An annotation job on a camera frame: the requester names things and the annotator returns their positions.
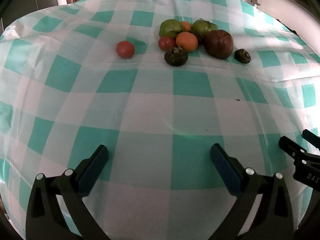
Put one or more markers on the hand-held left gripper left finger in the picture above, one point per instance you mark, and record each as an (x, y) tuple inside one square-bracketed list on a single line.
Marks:
[(93, 166)]

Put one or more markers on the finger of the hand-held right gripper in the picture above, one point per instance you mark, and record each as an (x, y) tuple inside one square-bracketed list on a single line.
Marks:
[(291, 147), (310, 135)]

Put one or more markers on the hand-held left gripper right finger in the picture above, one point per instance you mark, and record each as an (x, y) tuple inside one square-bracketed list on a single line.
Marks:
[(223, 166)]

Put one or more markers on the dark mangosteen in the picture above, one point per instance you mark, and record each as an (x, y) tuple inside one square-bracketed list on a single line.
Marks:
[(242, 55), (176, 56)]

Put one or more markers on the large red tomato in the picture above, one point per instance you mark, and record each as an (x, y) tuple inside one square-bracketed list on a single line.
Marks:
[(125, 49)]

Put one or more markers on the large dark purple fruit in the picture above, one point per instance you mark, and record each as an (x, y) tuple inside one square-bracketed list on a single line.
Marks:
[(218, 44)]

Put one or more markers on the large orange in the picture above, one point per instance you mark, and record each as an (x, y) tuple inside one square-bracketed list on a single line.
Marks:
[(186, 41)]

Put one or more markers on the small red tomato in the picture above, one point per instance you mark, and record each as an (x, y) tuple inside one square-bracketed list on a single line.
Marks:
[(165, 43)]

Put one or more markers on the green tomato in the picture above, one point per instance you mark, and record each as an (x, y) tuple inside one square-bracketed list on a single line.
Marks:
[(203, 27), (170, 28)]

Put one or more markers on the small orange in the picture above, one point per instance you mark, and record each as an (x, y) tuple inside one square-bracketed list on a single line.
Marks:
[(187, 25)]

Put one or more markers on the teal white checked tablecloth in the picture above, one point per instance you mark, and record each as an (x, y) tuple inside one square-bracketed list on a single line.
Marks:
[(160, 105)]

